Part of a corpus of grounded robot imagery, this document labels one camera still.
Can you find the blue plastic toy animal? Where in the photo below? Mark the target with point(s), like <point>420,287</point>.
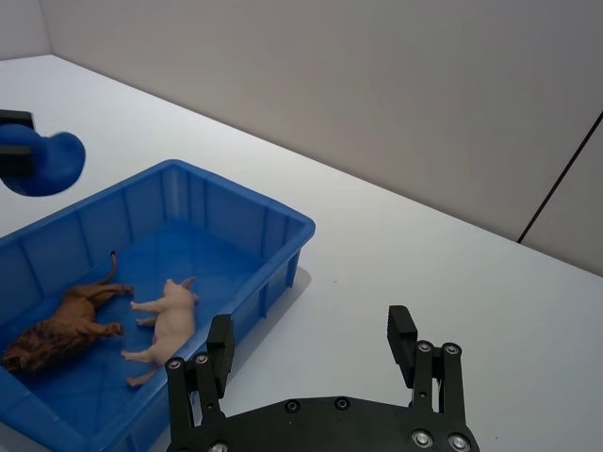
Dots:
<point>56,160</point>

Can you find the blue plastic bin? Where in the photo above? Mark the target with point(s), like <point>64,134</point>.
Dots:
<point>212,254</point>

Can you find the pink pig toy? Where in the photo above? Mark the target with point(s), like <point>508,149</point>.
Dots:
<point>172,320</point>

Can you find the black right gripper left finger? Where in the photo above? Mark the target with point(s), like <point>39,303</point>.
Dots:
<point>221,348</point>

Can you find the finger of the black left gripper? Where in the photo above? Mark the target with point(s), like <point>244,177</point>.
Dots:
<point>16,162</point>
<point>16,120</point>

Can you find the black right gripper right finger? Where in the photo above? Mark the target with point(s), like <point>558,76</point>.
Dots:
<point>402,343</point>

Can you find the brown lion toy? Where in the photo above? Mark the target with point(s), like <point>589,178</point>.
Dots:
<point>61,325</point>

